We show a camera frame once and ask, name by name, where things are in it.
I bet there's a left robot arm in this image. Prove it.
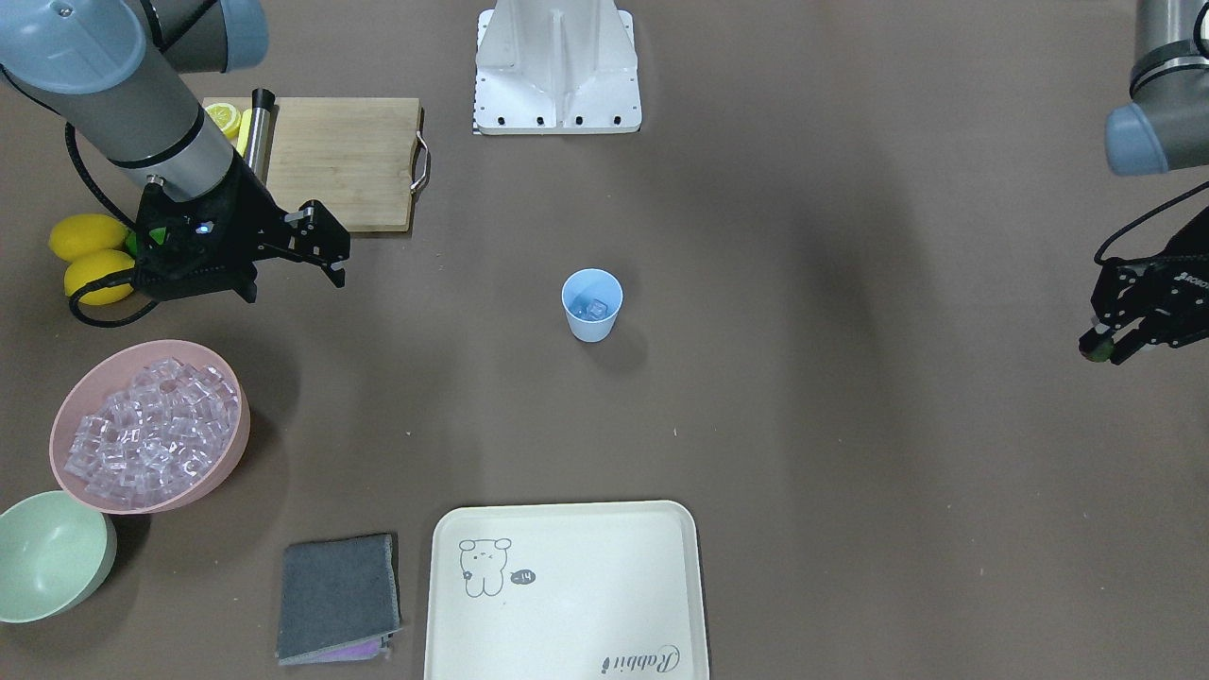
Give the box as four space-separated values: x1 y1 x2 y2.
1078 1 1208 365

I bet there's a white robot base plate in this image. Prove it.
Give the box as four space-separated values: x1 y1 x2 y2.
472 1 643 136

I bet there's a knife with metal handle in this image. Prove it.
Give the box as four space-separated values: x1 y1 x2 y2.
242 90 276 185

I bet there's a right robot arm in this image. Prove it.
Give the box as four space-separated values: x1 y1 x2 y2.
1 1 349 328

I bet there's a red strawberry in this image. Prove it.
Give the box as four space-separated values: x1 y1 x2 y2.
1080 339 1115 363

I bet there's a yellow lemon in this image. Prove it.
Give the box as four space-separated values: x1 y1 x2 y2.
63 249 135 306
47 212 128 263

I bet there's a green lime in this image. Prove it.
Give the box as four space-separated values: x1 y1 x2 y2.
125 227 172 260

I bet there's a wooden cutting board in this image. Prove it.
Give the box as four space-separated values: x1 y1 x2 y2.
261 96 429 236

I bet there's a pink bowl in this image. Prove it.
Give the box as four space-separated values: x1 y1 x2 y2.
50 339 251 514

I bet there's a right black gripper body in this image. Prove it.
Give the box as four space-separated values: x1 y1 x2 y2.
132 169 285 304

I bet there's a grey folded cloth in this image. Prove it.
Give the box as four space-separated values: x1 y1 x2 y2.
276 534 401 665

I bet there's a cream rabbit tray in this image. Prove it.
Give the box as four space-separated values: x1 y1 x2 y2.
423 500 711 679

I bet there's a light blue cup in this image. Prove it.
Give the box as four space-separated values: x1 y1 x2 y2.
560 267 623 342

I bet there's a mint green bowl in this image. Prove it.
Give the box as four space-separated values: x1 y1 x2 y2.
1 490 117 624

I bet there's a clear ice cube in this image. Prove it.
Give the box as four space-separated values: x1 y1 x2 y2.
574 298 611 323

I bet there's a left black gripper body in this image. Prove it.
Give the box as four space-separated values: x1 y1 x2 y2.
1091 211 1208 348

